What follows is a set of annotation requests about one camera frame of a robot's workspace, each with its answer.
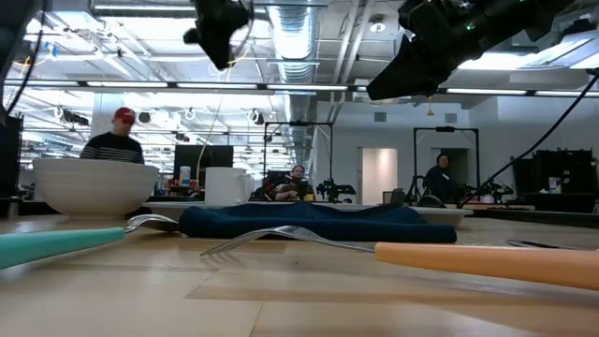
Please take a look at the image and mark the white round column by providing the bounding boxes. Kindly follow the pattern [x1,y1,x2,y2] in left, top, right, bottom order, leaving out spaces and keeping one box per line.
[90,95,128,144]

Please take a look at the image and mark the black equipment crates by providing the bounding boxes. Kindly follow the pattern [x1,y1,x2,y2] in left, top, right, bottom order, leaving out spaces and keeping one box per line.
[510,148,599,214]

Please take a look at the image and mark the silver ventilation duct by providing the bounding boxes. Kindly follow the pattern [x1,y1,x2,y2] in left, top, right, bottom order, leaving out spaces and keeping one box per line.
[267,0,321,172]

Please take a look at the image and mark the orange-handled metal fork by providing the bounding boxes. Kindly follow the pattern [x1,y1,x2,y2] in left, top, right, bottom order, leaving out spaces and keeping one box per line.
[198,225,599,292]

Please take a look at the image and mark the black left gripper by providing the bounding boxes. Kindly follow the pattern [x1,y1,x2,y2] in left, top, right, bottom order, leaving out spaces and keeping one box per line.
[183,0,252,71]

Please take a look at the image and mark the black panel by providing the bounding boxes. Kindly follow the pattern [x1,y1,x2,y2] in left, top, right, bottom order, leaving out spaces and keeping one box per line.
[0,113,24,200]

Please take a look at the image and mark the black background rig frame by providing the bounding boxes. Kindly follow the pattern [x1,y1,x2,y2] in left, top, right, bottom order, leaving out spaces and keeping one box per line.
[413,125,480,188]
[263,121,334,202]

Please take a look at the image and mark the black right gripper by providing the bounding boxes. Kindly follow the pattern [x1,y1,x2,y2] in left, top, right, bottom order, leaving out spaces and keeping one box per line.
[366,0,492,102]

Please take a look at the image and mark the person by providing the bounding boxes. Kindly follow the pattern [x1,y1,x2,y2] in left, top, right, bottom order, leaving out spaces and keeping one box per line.
[273,164,314,202]
[79,107,145,165]
[423,153,454,205]

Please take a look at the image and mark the navy blue cloth napkin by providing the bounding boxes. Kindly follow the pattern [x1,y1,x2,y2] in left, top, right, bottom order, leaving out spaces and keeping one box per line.
[177,201,459,245]

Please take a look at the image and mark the grey plastic tray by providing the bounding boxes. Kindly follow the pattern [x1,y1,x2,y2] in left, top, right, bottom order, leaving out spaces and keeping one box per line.
[144,200,475,229]

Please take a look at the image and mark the white door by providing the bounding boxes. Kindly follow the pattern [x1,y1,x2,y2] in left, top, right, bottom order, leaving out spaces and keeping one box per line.
[360,147,399,206]

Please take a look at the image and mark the black computer monitor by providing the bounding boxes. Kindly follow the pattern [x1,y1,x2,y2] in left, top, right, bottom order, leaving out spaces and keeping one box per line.
[173,144,234,183]

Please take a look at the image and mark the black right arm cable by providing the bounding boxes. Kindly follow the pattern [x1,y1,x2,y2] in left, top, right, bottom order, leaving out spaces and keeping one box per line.
[460,68,599,210]

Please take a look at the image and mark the white ceramic mug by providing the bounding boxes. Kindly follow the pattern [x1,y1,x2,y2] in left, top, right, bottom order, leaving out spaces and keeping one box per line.
[204,167,255,207]

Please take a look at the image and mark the white ceramic bowl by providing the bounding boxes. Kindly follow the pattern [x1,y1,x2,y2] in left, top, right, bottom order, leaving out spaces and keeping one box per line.
[32,157,161,220]

